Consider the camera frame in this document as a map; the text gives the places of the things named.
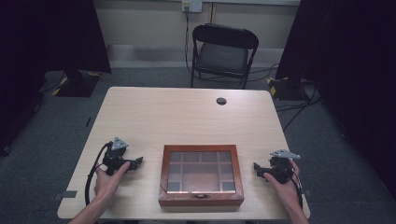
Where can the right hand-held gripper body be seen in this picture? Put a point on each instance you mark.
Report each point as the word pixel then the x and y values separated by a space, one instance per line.
pixel 280 166

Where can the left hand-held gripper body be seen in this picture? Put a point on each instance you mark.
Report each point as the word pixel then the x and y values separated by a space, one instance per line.
pixel 114 156

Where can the wooden glass-lid box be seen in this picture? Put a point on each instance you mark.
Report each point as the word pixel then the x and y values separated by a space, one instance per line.
pixel 201 174

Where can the person's right hand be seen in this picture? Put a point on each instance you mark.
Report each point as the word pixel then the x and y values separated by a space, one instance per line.
pixel 285 189

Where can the person's left hand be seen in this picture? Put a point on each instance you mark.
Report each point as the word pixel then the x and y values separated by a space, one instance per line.
pixel 107 183

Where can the grey tape strip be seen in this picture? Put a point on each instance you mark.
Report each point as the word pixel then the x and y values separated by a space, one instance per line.
pixel 65 194

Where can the black yellow-striped stand base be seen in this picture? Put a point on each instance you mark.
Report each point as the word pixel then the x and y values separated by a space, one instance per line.
pixel 285 88

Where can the black folding chair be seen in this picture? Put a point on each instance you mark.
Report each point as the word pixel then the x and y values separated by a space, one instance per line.
pixel 223 55

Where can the black curtain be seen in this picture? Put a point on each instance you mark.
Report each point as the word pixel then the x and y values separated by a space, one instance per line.
pixel 46 40
pixel 348 62

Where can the white wall socket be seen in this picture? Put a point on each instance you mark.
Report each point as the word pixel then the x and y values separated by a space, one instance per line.
pixel 192 6

